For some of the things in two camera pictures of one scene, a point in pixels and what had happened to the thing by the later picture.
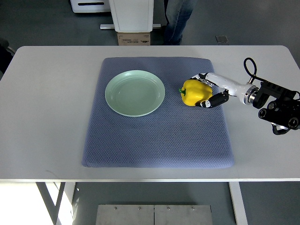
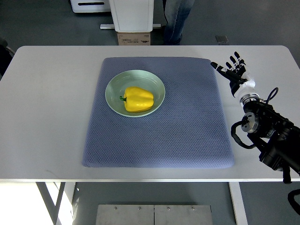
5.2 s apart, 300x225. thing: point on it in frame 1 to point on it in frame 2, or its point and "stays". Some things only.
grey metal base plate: x=153 y=214 stays
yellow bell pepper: x=193 y=91 to x=137 y=100
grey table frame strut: x=53 y=210 stays
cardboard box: x=134 y=38 stays
